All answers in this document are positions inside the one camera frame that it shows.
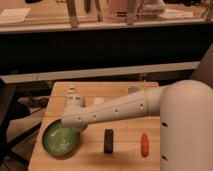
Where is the green ceramic bowl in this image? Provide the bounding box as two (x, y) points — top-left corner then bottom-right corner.
(42, 119), (80, 157)

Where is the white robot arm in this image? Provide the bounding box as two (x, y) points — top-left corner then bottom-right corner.
(61, 80), (213, 171)

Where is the white rectangular sponge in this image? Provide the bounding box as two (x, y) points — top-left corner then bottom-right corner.
(93, 97), (106, 105)

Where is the white paper cup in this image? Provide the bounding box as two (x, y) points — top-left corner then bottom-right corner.
(128, 86), (142, 94)

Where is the small clear plastic bottle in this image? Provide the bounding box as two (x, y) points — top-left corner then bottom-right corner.
(66, 86), (76, 100)

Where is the black rectangular bar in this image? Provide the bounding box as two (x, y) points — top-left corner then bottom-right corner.
(104, 129), (114, 154)

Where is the orange carrot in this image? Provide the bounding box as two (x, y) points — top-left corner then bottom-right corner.
(141, 133), (149, 157)

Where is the white paper sheet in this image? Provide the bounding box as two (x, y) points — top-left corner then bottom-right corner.
(0, 8), (30, 24)

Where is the metal frame post right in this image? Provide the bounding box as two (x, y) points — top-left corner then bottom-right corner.
(126, 0), (136, 25)

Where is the metal frame post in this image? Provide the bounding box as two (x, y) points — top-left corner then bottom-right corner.
(126, 0), (136, 25)
(66, 0), (78, 28)

